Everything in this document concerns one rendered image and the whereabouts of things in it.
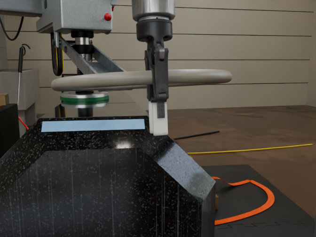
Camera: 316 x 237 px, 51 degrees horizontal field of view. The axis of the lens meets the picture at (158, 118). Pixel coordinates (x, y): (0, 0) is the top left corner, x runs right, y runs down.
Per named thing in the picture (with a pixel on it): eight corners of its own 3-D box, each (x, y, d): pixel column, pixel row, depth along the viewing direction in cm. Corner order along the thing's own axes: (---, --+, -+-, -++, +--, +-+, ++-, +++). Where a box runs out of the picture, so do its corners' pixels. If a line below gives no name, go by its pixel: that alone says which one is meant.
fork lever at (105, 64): (51, 45, 164) (51, 35, 162) (89, 46, 172) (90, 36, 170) (88, 92, 108) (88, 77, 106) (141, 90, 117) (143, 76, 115)
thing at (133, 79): (40, 93, 103) (39, 83, 103) (175, 87, 125) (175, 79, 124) (74, 87, 59) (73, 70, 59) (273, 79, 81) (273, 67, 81)
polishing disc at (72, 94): (86, 92, 165) (86, 90, 165) (117, 94, 153) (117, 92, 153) (51, 96, 149) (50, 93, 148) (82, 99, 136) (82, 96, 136)
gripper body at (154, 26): (176, 16, 65) (178, 63, 66) (166, 25, 73) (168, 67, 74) (138, 16, 63) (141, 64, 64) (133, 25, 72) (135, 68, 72)
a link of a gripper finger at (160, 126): (166, 100, 68) (166, 100, 67) (167, 134, 69) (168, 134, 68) (151, 101, 67) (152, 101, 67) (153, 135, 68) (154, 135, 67)
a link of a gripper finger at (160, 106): (162, 92, 67) (166, 92, 64) (163, 117, 67) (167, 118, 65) (155, 93, 67) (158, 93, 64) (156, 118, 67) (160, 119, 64)
